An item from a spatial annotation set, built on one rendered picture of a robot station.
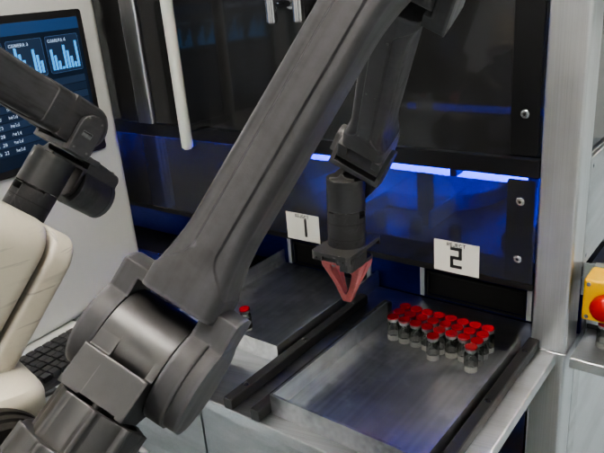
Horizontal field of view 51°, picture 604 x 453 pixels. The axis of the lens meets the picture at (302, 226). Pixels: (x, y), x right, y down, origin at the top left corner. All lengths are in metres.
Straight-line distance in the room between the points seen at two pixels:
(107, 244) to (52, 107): 0.80
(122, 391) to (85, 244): 1.12
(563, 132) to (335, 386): 0.52
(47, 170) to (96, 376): 0.44
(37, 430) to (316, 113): 0.28
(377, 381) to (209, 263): 0.65
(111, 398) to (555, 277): 0.80
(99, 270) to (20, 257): 1.06
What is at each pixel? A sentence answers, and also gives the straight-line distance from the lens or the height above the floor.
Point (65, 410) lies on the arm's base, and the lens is 0.46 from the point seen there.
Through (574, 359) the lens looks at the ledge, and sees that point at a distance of 1.16.
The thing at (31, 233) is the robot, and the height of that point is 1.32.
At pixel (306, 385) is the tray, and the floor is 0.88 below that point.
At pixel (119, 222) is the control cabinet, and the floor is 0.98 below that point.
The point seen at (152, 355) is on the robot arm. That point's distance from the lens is 0.47.
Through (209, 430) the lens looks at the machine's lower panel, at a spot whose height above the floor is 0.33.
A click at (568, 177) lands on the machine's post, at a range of 1.04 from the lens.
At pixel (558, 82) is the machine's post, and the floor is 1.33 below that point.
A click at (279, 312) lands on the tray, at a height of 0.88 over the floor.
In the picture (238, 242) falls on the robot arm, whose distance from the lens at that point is 0.45.
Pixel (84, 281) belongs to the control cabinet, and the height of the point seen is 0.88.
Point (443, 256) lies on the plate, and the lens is 1.16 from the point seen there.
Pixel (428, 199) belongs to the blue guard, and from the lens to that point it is 1.14.
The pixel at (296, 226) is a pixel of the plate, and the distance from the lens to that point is 1.33.
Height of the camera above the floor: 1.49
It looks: 21 degrees down
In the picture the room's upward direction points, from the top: 5 degrees counter-clockwise
